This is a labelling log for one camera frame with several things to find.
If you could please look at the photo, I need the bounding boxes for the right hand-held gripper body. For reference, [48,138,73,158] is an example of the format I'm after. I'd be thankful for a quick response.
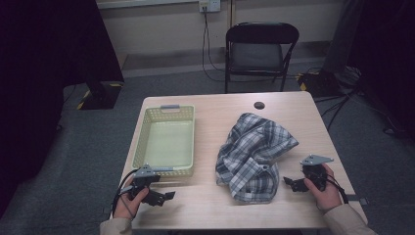
[300,154,335,192]

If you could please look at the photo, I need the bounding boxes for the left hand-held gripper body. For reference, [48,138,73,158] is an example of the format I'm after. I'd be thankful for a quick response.
[129,164,161,203]

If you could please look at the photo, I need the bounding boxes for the pale green plastic basket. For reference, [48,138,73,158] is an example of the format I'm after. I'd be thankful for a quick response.
[131,104,197,179]

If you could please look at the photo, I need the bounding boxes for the grey plaid shirt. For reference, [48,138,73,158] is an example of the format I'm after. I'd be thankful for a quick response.
[214,112,300,205]

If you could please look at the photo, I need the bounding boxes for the person's right hand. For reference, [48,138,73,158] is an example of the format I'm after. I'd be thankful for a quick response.
[302,163,344,212]

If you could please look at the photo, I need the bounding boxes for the person's left hand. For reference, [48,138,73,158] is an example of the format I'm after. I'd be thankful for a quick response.
[112,177,151,221]

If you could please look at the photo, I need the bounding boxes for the light wooden table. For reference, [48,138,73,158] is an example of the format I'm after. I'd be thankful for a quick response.
[113,90,369,230]

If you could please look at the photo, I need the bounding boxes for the black stand legs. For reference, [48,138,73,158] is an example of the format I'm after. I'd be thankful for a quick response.
[314,67,415,138]

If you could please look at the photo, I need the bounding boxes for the black yellow-striped floor box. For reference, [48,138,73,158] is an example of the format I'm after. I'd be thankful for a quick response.
[296,70,344,98]

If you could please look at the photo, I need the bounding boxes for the black yellow-striped stand base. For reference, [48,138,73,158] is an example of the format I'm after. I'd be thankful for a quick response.
[76,80,125,111]

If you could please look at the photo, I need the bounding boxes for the black folding chair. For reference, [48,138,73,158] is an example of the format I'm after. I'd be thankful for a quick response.
[224,22,300,95]

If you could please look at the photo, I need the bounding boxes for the black curtain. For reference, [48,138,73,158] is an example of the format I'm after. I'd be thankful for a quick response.
[0,0,125,219]

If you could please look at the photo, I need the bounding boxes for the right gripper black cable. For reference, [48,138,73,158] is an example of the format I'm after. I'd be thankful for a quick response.
[325,171,349,205]

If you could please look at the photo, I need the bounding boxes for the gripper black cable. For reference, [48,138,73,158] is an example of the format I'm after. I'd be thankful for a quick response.
[111,168,140,219]
[325,171,349,205]

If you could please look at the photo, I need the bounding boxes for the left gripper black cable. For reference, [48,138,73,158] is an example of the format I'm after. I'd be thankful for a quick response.
[111,168,140,219]

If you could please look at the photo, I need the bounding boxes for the grey table edge strap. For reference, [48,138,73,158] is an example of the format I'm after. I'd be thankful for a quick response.
[346,194,370,207]

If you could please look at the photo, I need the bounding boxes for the black wall cable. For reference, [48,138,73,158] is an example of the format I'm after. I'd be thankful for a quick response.
[201,6,227,83]

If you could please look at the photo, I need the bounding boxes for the white wall socket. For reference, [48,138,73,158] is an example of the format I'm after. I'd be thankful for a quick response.
[199,0,222,14]

